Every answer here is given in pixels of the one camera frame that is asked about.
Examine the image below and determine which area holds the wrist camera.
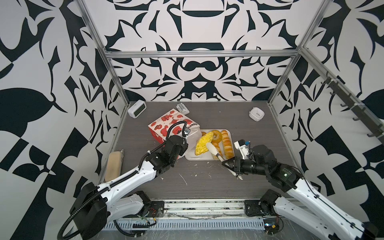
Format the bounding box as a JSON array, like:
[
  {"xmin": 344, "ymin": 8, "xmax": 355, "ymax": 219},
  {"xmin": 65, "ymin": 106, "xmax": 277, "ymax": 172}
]
[
  {"xmin": 234, "ymin": 140, "xmax": 251, "ymax": 160},
  {"xmin": 182, "ymin": 127, "xmax": 191, "ymax": 138}
]

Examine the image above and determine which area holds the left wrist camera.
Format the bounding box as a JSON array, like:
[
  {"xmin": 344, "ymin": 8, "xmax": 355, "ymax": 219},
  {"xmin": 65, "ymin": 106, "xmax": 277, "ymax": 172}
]
[{"xmin": 182, "ymin": 127, "xmax": 191, "ymax": 138}]

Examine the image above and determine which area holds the small grey white device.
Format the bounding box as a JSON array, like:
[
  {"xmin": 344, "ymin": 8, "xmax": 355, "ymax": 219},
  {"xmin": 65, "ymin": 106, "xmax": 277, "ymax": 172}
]
[{"xmin": 176, "ymin": 103, "xmax": 190, "ymax": 115}]

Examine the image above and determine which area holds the long striped fake bread loaf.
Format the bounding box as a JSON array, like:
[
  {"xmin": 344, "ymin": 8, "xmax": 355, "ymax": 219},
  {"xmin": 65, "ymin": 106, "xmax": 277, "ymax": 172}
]
[{"xmin": 221, "ymin": 130, "xmax": 235, "ymax": 160}]

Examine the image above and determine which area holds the white digital clock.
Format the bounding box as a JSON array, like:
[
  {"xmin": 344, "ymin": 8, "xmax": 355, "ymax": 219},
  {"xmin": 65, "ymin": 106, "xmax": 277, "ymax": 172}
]
[{"xmin": 128, "ymin": 100, "xmax": 147, "ymax": 119}]

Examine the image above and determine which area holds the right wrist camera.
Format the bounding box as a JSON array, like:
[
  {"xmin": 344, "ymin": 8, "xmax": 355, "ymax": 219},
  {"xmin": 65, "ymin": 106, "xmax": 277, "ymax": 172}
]
[{"xmin": 234, "ymin": 140, "xmax": 251, "ymax": 160}]

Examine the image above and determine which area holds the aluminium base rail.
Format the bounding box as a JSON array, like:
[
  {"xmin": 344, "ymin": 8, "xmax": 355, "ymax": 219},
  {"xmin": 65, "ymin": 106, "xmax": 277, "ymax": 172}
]
[{"xmin": 76, "ymin": 197, "xmax": 334, "ymax": 232}]

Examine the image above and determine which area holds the wall hook rail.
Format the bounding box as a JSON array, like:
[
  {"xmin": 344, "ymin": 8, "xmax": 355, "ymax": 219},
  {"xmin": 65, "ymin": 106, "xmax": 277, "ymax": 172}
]
[{"xmin": 322, "ymin": 73, "xmax": 384, "ymax": 145}]

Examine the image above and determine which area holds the white round timer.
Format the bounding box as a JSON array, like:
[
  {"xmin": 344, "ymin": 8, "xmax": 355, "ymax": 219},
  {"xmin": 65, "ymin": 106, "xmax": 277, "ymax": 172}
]
[{"xmin": 249, "ymin": 107, "xmax": 265, "ymax": 122}]

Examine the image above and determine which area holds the fake orange pastry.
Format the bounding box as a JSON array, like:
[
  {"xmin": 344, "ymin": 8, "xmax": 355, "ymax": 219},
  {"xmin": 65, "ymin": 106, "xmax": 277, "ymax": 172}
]
[{"xmin": 212, "ymin": 142, "xmax": 224, "ymax": 161}]

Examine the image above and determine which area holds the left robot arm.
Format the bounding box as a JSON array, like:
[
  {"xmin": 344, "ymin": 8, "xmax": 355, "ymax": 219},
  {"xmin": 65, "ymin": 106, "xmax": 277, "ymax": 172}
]
[{"xmin": 57, "ymin": 135, "xmax": 188, "ymax": 240}]

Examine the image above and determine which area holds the white plastic tray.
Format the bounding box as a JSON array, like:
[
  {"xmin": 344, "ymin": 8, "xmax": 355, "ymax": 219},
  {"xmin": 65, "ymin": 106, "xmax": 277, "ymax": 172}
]
[{"xmin": 185, "ymin": 129, "xmax": 235, "ymax": 161}]

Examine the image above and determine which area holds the red white paper bag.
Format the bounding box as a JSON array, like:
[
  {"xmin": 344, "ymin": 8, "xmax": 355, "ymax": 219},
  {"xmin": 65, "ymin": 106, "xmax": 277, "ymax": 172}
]
[{"xmin": 147, "ymin": 108, "xmax": 202, "ymax": 160}]

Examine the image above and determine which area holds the black corrugated cable conduit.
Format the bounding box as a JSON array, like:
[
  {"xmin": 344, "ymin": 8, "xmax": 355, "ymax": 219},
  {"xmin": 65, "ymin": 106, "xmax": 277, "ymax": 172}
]
[{"xmin": 56, "ymin": 120, "xmax": 188, "ymax": 240}]

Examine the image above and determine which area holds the fake bagel bread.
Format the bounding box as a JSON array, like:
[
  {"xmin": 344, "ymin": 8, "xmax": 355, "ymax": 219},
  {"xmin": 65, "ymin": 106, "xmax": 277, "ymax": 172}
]
[{"xmin": 211, "ymin": 130, "xmax": 223, "ymax": 144}]

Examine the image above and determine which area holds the beige foam pad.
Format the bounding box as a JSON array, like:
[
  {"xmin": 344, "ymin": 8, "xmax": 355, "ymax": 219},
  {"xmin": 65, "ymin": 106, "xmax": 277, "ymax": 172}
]
[{"xmin": 104, "ymin": 150, "xmax": 124, "ymax": 182}]

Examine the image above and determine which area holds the small circuit board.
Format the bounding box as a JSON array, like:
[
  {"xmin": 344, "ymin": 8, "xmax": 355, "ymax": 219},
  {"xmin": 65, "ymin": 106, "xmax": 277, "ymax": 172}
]
[{"xmin": 263, "ymin": 218, "xmax": 284, "ymax": 236}]

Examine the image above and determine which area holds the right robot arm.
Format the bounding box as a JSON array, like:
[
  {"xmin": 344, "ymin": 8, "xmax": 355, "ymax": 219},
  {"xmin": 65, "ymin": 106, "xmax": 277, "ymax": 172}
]
[{"xmin": 206, "ymin": 140, "xmax": 379, "ymax": 240}]

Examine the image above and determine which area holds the fake green-brown bun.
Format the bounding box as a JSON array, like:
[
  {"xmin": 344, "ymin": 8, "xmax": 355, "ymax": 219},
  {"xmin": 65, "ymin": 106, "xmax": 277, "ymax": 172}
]
[{"xmin": 195, "ymin": 132, "xmax": 213, "ymax": 156}]

